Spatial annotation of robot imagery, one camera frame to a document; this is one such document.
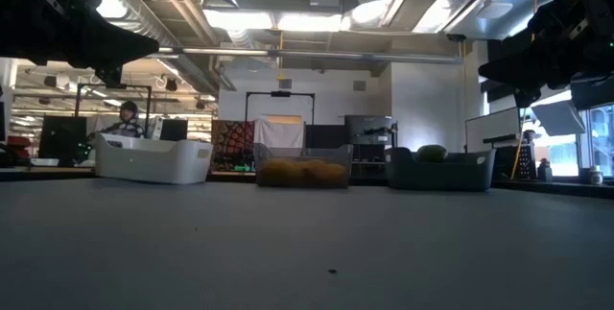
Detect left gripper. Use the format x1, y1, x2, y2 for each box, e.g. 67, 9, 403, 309
0, 0, 160, 89

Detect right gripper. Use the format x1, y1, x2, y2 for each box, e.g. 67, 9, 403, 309
478, 0, 614, 109

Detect dark green avocado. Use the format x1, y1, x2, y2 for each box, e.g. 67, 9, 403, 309
414, 144, 449, 164

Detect yellow lemon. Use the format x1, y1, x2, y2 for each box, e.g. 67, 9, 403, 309
258, 158, 301, 187
296, 157, 327, 187

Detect large orange-yellow lemon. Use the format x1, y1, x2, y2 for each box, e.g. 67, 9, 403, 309
320, 160, 347, 187

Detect grey softbox lamp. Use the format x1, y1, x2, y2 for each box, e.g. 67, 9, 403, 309
531, 100, 587, 137

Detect whiteboard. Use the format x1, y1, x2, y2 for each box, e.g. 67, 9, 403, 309
463, 106, 523, 154

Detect white hanging cloth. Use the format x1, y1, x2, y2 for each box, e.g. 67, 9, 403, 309
253, 117, 306, 149
85, 115, 162, 151

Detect person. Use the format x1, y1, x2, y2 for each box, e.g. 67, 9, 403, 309
87, 100, 146, 139

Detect black hanging panel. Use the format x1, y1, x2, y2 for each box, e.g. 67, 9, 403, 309
569, 75, 614, 111

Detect black perforated stand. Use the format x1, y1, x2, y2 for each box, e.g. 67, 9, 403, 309
515, 144, 537, 180

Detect bright window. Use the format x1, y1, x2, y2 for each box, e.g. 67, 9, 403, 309
532, 91, 614, 178

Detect black computer monitor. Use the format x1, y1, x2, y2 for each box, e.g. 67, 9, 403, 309
159, 118, 189, 143
305, 124, 349, 150
38, 115, 88, 163

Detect dark bottle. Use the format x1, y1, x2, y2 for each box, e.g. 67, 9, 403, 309
537, 157, 554, 182

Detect white plastic basket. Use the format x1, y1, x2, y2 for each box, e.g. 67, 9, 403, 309
94, 132, 215, 185

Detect teal plastic basket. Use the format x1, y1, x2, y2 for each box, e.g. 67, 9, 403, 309
385, 146, 498, 193

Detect red object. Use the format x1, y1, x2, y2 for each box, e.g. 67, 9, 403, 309
7, 135, 31, 157

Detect patterned tapestry cloth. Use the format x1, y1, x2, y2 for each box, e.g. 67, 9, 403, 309
210, 119, 255, 173

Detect ceiling light panel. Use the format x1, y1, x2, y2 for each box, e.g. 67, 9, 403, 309
203, 10, 344, 33

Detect beige board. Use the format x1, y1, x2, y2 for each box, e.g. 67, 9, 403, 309
267, 114, 303, 126

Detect long grey ceiling pipe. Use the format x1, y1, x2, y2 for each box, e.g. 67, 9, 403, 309
143, 46, 464, 65

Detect grey translucent basket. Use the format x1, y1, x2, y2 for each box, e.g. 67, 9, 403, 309
253, 142, 355, 189

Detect black wall screen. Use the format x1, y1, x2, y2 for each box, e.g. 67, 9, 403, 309
481, 79, 517, 105

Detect rectangular metal ceiling duct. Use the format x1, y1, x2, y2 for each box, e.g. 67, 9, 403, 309
388, 0, 546, 41

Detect black camera gantry frame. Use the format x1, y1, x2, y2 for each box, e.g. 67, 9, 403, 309
245, 90, 317, 125

